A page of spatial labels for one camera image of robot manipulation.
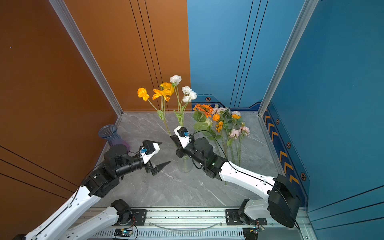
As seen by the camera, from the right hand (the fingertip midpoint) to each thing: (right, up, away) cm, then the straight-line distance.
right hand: (171, 136), depth 69 cm
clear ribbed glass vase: (+6, -17, +15) cm, 23 cm away
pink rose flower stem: (+37, -1, +33) cm, 50 cm away
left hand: (-2, -5, -4) cm, 7 cm away
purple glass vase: (-40, +1, +18) cm, 43 cm away
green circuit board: (-24, -46, +2) cm, 52 cm away
